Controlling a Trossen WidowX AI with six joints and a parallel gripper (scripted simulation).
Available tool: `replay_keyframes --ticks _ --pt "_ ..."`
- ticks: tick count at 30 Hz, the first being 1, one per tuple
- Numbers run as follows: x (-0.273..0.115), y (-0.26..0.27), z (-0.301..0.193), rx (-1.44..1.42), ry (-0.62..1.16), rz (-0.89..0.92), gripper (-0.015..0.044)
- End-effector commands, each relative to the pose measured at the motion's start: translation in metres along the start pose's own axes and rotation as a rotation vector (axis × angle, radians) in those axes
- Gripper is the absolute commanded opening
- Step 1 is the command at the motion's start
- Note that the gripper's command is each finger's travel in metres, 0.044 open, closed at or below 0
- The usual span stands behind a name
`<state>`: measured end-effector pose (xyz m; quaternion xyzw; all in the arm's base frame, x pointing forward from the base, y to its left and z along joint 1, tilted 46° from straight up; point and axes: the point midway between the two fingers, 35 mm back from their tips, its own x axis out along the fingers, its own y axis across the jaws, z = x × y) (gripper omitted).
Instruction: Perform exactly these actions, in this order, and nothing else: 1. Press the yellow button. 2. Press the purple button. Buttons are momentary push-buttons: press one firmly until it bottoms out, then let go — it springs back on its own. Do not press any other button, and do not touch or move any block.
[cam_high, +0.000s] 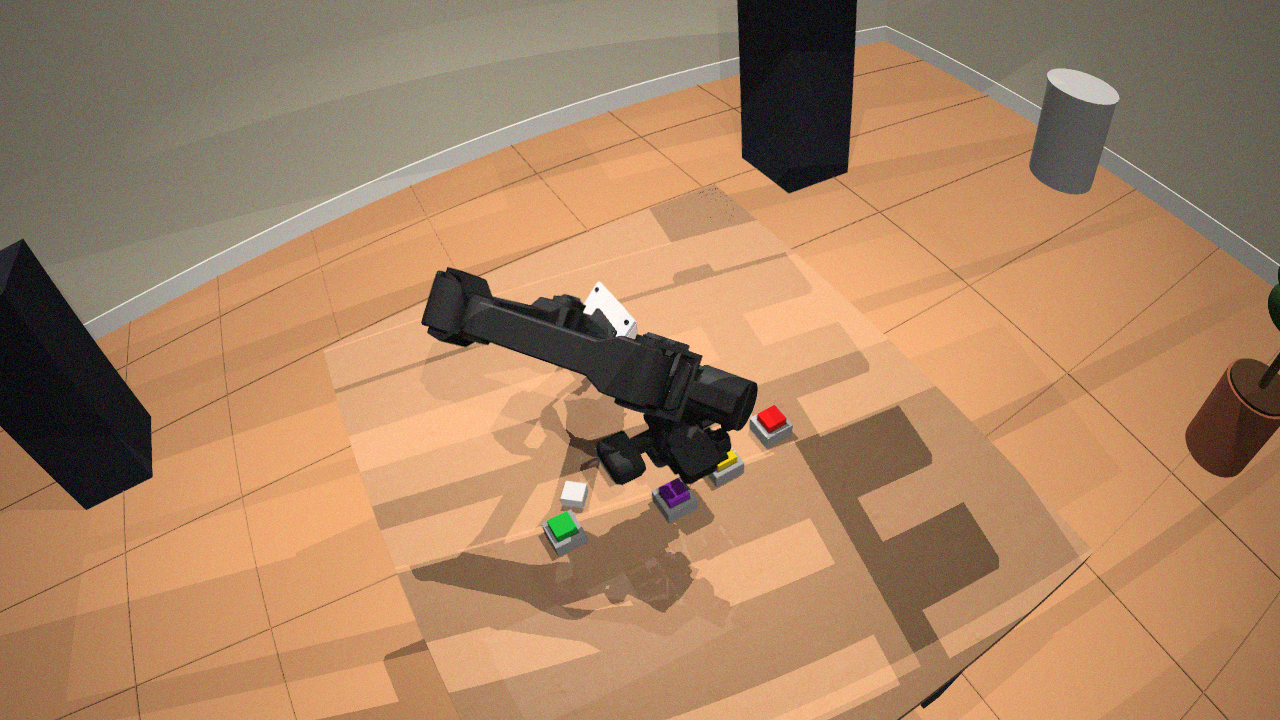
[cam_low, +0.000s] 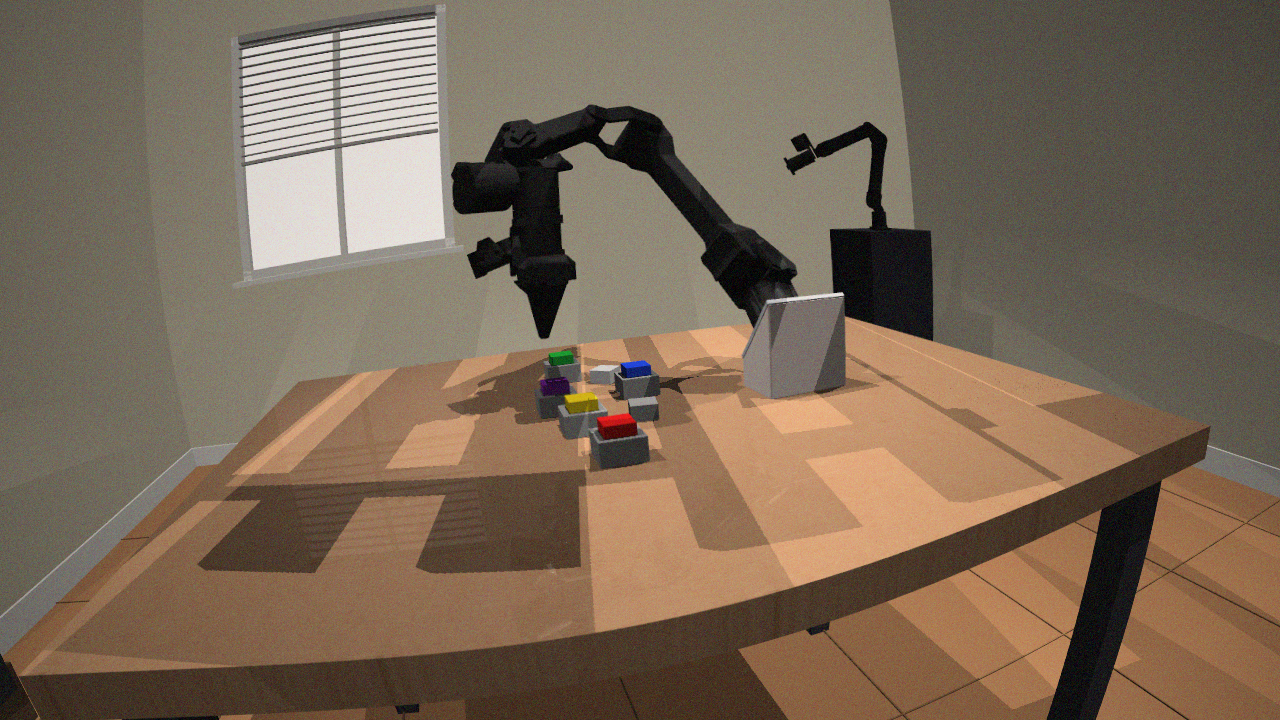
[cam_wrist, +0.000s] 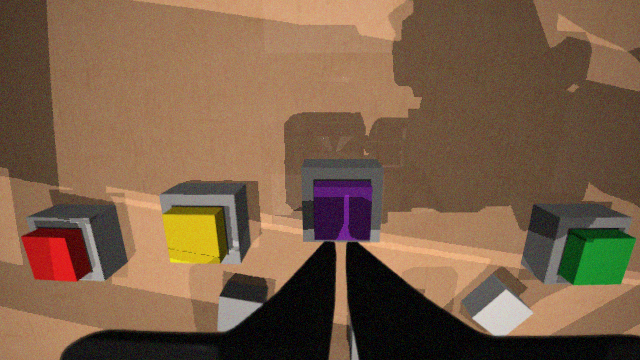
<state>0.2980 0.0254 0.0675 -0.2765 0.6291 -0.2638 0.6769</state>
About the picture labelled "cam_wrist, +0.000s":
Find red button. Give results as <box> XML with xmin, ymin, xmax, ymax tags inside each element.
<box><xmin>21</xmin><ymin>204</ymin><xmax>128</xmax><ymax>282</ymax></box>

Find blue button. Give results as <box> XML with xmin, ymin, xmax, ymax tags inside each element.
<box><xmin>349</xmin><ymin>320</ymin><xmax>359</xmax><ymax>360</ymax></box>

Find yellow button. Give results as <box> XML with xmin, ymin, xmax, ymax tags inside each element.
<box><xmin>159</xmin><ymin>183</ymin><xmax>250</xmax><ymax>264</ymax></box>

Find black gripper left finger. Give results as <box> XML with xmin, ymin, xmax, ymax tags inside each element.
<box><xmin>60</xmin><ymin>242</ymin><xmax>336</xmax><ymax>360</ymax></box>

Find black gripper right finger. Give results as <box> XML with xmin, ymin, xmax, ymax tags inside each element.
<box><xmin>346</xmin><ymin>242</ymin><xmax>640</xmax><ymax>360</ymax></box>

